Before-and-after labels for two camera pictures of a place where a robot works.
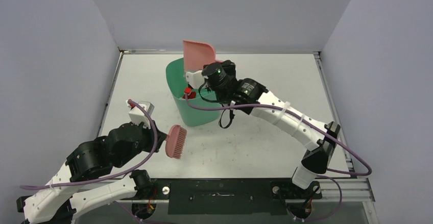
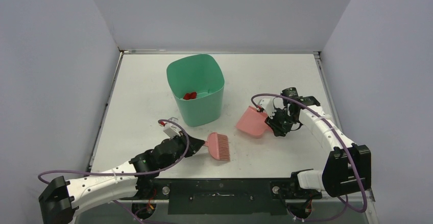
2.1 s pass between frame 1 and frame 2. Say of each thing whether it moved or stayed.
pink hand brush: moved
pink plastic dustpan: moved
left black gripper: moved
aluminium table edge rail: stayed
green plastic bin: stayed
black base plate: stayed
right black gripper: moved
